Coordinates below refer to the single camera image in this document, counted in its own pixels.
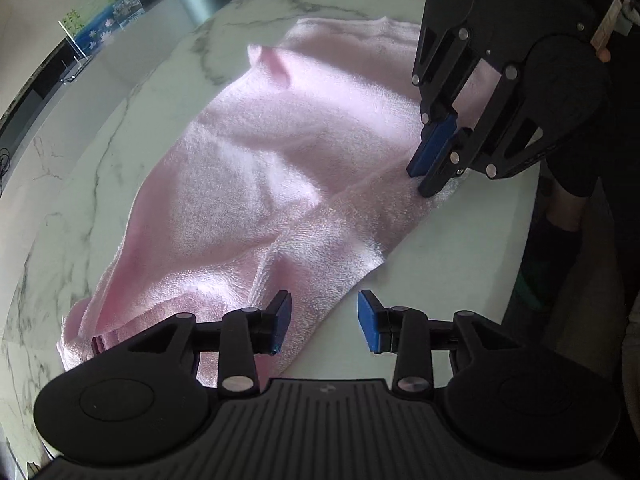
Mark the pink terry towel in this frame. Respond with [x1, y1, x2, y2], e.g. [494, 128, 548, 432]
[58, 18, 456, 379]

